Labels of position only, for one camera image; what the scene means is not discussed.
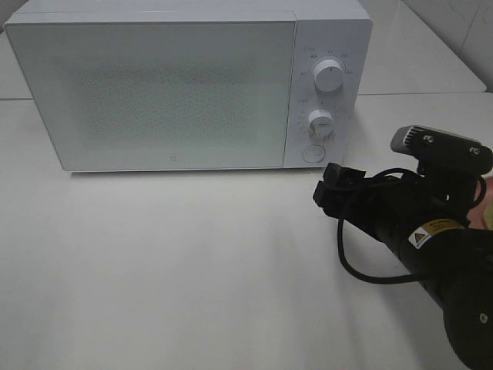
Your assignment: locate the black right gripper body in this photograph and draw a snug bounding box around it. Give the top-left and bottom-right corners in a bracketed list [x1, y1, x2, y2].
[325, 169, 481, 247]

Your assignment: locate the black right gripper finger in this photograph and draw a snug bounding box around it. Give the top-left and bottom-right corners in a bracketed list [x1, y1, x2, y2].
[323, 163, 365, 189]
[313, 181, 339, 210]

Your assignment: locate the round white door button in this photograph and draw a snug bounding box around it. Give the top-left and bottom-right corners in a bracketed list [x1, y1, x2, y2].
[302, 145, 326, 163]

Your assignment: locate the white microwave door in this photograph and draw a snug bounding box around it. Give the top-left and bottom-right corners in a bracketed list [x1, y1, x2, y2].
[7, 22, 294, 172]

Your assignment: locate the pink round plate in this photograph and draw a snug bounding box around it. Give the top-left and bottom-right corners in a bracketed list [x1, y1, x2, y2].
[468, 177, 492, 230]

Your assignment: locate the sandwich with white bread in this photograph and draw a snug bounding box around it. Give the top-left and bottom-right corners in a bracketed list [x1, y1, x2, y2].
[483, 201, 493, 230]

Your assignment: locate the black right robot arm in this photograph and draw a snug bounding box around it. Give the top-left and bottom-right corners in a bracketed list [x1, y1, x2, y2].
[313, 163, 492, 369]

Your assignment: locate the lower white microwave knob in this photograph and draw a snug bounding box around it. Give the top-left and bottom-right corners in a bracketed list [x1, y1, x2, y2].
[307, 109, 334, 138]

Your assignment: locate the white microwave knob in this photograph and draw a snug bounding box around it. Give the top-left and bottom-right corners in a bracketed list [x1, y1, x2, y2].
[312, 56, 345, 93]
[307, 109, 334, 138]

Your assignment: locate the upper white microwave knob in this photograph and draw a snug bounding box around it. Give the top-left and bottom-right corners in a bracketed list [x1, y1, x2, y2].
[312, 56, 345, 93]

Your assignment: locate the white microwave oven body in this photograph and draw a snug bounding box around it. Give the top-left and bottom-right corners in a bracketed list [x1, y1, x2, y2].
[4, 1, 373, 172]

